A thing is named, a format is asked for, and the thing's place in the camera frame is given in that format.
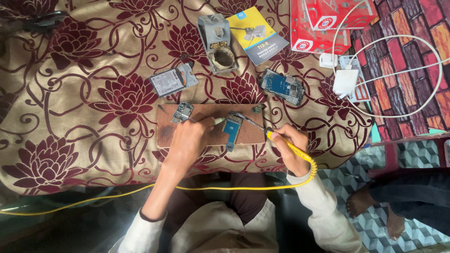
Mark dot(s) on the person's right hand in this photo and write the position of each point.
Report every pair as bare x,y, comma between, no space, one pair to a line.
295,154

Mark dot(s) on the person's left hand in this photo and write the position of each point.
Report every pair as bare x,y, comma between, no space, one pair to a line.
188,140

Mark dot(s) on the person's left fingers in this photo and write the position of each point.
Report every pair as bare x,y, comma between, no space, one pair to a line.
205,124

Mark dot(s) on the yellow soldering iron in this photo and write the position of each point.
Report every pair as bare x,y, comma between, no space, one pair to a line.
291,147

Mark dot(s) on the blue phone circuit board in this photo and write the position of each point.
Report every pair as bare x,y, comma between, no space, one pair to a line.
232,128

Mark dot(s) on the small blue-grey circuit board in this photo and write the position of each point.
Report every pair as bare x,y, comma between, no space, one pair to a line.
182,112

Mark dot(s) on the brown wooden work board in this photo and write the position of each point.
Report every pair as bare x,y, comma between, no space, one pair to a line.
248,135

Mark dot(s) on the tiny green circuit piece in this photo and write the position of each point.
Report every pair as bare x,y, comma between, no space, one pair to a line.
257,109

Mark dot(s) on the person's dark trousers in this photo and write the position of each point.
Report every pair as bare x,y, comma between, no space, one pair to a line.
246,196

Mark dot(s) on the grey soldering iron stand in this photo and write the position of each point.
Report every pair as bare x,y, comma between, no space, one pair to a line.
215,38

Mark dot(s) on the yellow and blue booklet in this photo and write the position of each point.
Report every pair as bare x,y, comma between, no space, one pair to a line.
258,37

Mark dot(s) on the person's cream tunic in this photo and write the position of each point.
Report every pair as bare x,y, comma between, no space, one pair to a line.
225,228

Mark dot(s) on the maroon floral table cloth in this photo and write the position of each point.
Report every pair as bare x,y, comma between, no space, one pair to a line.
88,105

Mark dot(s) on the small white plug adapter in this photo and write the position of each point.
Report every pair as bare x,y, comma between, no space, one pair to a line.
327,60

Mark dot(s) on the large red cardboard box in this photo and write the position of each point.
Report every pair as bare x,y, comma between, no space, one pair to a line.
316,38

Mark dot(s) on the white charger brick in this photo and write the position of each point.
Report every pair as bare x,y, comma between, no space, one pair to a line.
346,82

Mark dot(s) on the white and red card packet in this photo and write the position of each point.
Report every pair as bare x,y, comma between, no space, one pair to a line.
362,92

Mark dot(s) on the small red cardboard box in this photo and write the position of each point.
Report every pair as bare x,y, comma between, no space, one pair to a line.
337,14

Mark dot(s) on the black object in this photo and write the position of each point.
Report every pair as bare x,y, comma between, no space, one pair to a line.
45,21

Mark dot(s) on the brick pattern cover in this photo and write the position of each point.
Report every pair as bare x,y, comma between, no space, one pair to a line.
404,88

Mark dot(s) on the phone frame with battery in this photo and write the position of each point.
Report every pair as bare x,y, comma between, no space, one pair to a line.
168,81

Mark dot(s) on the phone frame with blue mainboard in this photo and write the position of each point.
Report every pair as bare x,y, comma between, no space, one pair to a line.
281,86

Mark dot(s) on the red furniture frame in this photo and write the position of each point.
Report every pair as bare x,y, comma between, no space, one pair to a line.
392,158

